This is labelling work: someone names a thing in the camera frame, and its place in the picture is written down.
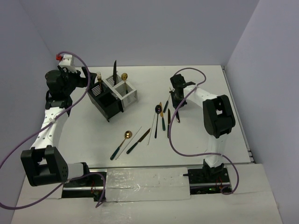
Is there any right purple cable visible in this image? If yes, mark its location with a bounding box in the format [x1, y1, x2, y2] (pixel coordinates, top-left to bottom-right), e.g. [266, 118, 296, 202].
[167, 68, 239, 195]

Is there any black spoon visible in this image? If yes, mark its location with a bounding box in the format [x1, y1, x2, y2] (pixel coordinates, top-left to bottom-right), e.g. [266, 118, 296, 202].
[154, 105, 162, 139]

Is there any black utensil caddy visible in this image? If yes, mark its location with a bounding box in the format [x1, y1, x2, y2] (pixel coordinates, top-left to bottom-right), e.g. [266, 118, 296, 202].
[88, 82, 124, 122]

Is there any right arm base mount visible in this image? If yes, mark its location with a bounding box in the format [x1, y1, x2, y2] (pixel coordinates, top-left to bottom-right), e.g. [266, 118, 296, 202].
[183, 168, 232, 195]

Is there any white utensil caddy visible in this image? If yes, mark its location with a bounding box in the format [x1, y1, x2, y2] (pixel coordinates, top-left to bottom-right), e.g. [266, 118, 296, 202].
[104, 74, 138, 111]

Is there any gold spoon green handle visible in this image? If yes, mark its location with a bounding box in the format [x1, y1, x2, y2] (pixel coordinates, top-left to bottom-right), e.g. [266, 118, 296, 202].
[110, 130, 132, 161]
[121, 73, 128, 94]

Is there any purple cable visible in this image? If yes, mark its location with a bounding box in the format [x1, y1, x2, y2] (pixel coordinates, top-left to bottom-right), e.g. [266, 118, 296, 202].
[0, 51, 107, 210]
[167, 68, 239, 195]

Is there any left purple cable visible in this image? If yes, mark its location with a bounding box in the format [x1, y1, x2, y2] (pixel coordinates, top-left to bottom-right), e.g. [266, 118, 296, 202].
[0, 51, 107, 210]

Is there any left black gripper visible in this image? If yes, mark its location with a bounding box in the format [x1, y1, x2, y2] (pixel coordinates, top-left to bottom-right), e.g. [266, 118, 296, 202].
[57, 65, 96, 95]

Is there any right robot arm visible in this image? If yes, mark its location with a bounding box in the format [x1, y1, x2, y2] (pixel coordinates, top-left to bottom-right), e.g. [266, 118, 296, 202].
[168, 74, 235, 182]

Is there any black serrated knife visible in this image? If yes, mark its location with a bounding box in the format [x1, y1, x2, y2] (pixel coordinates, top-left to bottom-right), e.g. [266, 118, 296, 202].
[113, 61, 117, 86]

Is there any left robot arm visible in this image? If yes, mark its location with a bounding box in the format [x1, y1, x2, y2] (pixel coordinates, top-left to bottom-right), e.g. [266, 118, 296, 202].
[21, 66, 95, 187]

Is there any silver tape sheet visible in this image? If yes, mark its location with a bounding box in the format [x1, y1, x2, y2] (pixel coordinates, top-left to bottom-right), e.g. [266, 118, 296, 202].
[105, 168, 191, 202]

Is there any gold knife dark handle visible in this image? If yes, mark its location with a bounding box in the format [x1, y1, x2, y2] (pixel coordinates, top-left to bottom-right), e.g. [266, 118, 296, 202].
[126, 128, 151, 154]

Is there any white chopstick long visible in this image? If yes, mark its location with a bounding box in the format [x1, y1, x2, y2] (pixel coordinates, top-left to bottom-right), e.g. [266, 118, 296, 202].
[114, 126, 142, 160]

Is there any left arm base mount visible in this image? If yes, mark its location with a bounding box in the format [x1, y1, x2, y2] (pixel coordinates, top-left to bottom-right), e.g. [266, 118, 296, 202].
[61, 172, 106, 202]

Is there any gold knife green handle short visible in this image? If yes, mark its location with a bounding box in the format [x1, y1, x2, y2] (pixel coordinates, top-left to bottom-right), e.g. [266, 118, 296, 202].
[167, 109, 171, 138]

